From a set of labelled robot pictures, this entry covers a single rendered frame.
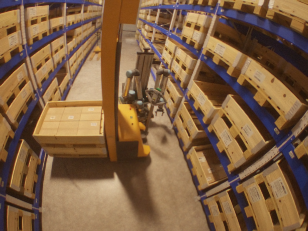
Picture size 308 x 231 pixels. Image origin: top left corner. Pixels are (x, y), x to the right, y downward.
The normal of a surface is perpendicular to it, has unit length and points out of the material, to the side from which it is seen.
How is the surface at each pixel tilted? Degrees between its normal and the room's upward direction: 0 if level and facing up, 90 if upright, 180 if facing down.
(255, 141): 90
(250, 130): 90
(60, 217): 0
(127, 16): 90
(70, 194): 0
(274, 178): 90
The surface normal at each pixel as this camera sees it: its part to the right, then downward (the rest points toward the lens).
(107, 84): 0.22, 0.71
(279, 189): -0.96, 0.01
